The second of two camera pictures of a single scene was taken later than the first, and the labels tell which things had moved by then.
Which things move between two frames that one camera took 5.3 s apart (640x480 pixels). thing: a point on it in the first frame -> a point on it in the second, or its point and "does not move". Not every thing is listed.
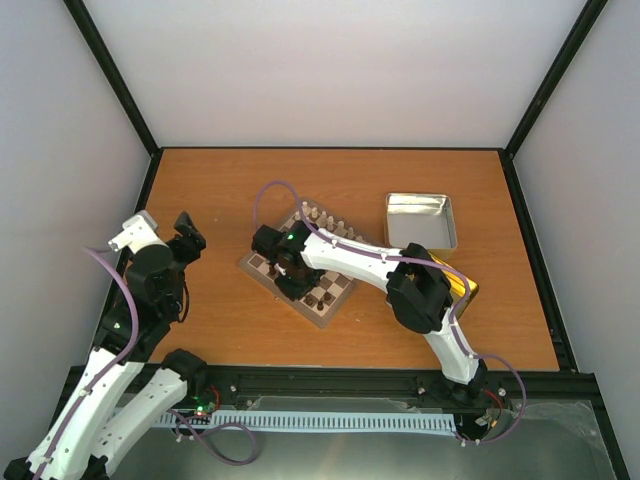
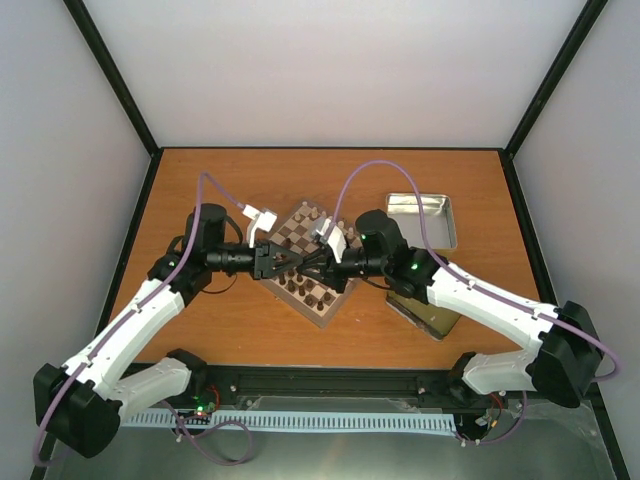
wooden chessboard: [330, 289] does not move
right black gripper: [293, 293] -> [330, 274]
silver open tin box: [424, 218] does not move
